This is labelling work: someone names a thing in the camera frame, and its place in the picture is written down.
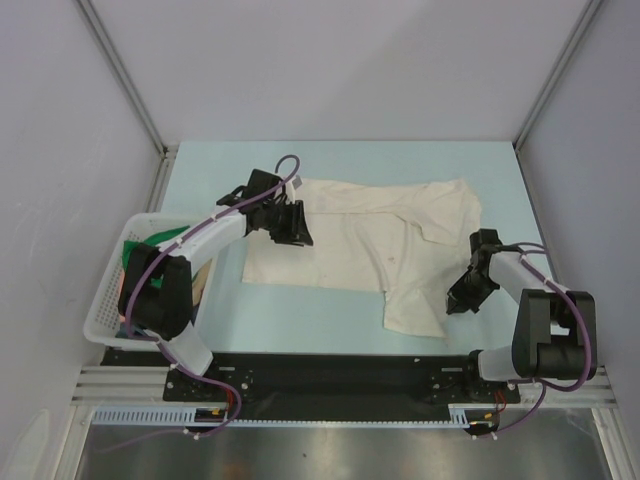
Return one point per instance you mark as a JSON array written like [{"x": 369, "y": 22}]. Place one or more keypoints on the pink t shirt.
[{"x": 122, "y": 285}]

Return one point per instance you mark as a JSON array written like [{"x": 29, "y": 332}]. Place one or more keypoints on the white slotted cable duct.
[{"x": 452, "y": 417}]

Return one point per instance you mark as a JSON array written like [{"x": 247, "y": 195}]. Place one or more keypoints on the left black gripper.
[{"x": 296, "y": 232}]

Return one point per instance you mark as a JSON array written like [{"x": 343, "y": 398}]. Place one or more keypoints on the beige t shirt in basket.
[{"x": 199, "y": 282}]

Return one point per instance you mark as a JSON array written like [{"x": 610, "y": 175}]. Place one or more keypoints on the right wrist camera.
[{"x": 484, "y": 238}]

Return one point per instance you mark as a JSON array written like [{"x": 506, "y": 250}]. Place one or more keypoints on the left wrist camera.
[{"x": 267, "y": 186}]

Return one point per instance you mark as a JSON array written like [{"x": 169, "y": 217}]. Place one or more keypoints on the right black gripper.
[{"x": 473, "y": 284}]

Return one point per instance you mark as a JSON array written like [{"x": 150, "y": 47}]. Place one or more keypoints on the blue t shirt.
[{"x": 136, "y": 333}]

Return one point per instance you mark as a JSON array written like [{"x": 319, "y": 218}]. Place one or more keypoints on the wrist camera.
[
  {"x": 267, "y": 186},
  {"x": 484, "y": 238}
]

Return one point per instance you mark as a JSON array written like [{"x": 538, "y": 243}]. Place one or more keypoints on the white plastic laundry basket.
[{"x": 102, "y": 324}]

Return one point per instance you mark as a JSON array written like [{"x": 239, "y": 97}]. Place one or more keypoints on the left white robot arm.
[{"x": 157, "y": 292}]

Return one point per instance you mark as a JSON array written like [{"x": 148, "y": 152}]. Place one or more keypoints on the left aluminium corner post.
[{"x": 114, "y": 61}]

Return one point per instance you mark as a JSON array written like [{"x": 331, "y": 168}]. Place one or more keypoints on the aluminium frame rail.
[{"x": 124, "y": 385}]

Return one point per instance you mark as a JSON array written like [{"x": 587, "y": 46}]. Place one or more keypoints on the green t shirt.
[{"x": 138, "y": 256}]

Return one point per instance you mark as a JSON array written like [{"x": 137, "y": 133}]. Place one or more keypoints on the cream t shirt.
[{"x": 409, "y": 243}]

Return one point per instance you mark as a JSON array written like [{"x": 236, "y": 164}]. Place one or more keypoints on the right aluminium corner post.
[{"x": 568, "y": 52}]

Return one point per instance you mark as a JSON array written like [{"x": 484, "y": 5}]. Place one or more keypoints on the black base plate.
[{"x": 341, "y": 387}]

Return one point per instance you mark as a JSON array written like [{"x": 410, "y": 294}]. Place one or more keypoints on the aluminium corner post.
[
  {"x": 114, "y": 61},
  {"x": 568, "y": 52}
]

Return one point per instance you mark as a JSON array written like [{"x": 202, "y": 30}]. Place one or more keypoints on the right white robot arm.
[{"x": 554, "y": 337}]

